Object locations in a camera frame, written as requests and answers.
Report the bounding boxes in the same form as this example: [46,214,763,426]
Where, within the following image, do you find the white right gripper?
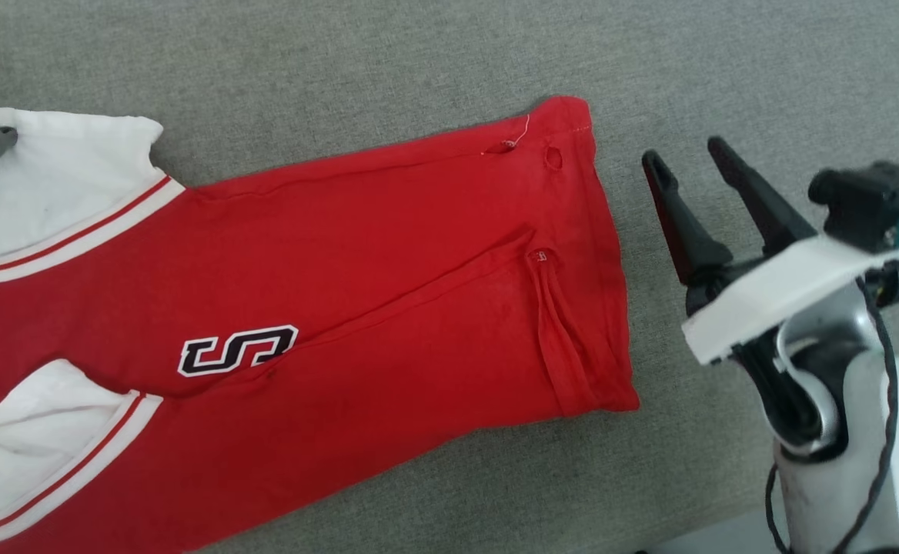
[641,137,899,367]

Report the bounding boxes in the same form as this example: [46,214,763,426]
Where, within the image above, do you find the red and white jersey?
[0,95,641,554]

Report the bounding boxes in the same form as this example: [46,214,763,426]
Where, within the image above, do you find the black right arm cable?
[764,275,899,554]

